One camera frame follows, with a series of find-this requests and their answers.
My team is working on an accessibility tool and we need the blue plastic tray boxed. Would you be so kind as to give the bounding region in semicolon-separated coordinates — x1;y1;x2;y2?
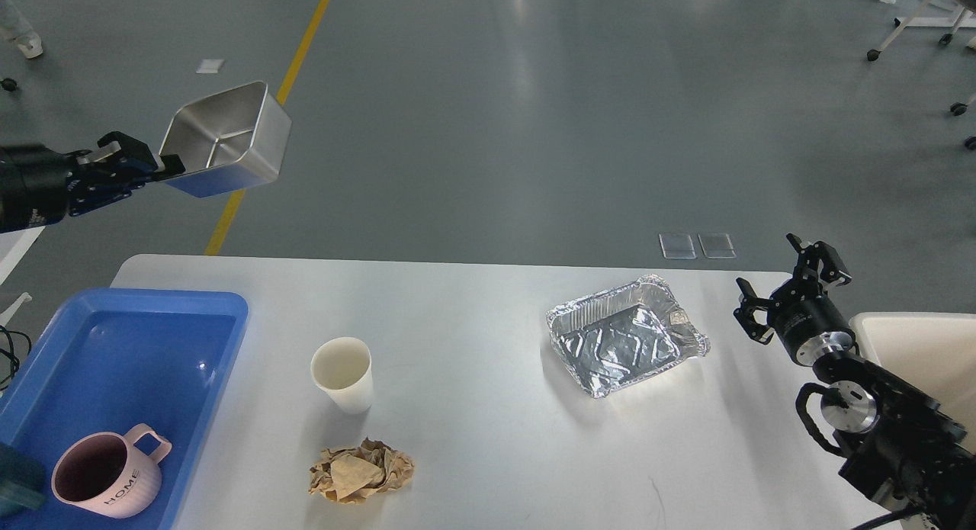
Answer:
1;289;249;529

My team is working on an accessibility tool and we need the cream plastic bin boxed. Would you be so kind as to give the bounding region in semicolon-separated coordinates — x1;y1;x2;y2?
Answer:
850;312;975;452

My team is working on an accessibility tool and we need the white wheeled frame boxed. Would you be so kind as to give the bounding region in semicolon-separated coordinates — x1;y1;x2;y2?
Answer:
866;0;976;149

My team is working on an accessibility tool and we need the white paper cup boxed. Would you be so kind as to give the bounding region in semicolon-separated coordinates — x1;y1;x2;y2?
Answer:
310;338;375;415

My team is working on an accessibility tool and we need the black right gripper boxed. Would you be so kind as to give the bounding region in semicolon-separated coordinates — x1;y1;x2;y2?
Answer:
734;233;856;367

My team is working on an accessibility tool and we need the aluminium foil tray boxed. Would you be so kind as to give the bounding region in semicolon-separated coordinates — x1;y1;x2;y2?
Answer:
546;275;711;399

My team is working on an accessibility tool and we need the clear floor plate left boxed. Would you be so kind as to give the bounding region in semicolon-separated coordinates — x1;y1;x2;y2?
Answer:
659;233;697;260

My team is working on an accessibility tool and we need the crumpled brown paper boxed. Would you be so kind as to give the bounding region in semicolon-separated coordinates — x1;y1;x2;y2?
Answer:
307;438;416;503

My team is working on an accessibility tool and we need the teal sponge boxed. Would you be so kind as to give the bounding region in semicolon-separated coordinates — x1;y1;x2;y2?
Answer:
1;443;46;519

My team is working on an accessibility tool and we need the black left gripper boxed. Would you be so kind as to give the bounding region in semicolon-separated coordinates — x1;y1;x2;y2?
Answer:
1;131;186;233

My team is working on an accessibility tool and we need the pink ribbed mug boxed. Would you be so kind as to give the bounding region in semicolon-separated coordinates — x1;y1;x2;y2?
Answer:
51;423;173;519

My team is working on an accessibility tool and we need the stainless steel rectangular container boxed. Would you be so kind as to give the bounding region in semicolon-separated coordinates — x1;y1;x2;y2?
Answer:
160;81;293;198

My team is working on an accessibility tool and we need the white side table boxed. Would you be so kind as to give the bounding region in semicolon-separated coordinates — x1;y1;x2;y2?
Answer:
1;227;44;327

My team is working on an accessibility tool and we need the clear floor plate right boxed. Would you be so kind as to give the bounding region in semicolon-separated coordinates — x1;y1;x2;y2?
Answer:
697;233;737;259

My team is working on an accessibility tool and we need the clear floor plate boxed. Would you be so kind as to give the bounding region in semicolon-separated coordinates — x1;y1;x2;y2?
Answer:
697;233;737;259
659;233;697;260

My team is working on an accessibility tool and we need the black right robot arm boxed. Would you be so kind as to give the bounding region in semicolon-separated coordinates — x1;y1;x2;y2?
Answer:
734;233;975;529

